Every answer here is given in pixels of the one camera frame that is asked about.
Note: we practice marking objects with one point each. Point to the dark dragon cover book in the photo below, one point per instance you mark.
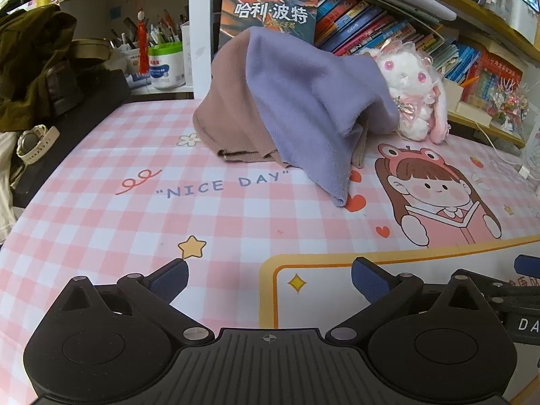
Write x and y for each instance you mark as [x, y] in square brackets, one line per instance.
[270, 8]

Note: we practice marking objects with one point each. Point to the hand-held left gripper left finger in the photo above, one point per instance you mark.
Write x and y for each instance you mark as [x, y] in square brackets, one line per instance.
[171, 280]

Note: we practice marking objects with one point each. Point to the mauve brown garment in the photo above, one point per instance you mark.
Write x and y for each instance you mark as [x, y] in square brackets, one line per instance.
[228, 105]

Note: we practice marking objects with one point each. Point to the beige cardboard box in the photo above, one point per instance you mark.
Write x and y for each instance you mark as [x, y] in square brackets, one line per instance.
[454, 95]

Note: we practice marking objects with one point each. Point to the white green pen jar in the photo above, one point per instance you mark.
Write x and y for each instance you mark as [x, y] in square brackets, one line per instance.
[166, 67]

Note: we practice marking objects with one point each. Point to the orange pen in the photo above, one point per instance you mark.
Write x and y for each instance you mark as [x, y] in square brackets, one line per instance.
[471, 81]

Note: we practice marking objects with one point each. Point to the olive green jacket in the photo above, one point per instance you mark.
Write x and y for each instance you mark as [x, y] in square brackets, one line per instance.
[29, 50]

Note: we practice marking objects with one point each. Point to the white pink bunny plush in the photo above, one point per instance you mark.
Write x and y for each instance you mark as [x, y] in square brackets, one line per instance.
[407, 76]

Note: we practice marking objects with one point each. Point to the bundle of pens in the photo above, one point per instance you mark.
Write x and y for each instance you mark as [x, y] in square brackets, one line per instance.
[164, 33]

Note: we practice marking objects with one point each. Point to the pink checked desk mat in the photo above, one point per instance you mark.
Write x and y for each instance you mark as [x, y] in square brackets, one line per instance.
[126, 228]

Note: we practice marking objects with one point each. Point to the white wristwatch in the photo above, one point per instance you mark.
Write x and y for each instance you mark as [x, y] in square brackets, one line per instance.
[38, 135]

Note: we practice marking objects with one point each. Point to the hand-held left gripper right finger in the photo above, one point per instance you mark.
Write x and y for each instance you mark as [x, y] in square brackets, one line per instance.
[369, 276]

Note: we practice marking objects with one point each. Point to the clear plastic folder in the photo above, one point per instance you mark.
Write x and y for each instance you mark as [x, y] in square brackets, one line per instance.
[533, 143]

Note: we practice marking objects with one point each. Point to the paper flower bouquet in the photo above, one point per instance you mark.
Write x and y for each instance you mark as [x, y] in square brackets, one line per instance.
[508, 99]

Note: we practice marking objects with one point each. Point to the purple knit sweater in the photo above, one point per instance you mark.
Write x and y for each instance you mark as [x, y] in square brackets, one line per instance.
[295, 105]

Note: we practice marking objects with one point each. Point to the white wooden bookshelf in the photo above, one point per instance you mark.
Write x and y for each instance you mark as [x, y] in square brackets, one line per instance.
[202, 21]

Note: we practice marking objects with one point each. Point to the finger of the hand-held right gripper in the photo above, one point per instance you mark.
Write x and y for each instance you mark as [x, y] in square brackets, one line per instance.
[526, 265]
[514, 294]

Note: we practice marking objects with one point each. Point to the cream cloth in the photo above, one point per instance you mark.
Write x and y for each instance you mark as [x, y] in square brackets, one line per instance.
[8, 177]

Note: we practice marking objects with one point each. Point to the red tassel charm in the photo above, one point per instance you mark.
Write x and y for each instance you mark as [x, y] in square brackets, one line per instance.
[144, 46]

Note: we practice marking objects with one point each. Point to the row of colourful books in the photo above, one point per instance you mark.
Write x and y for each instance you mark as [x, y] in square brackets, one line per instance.
[371, 25]

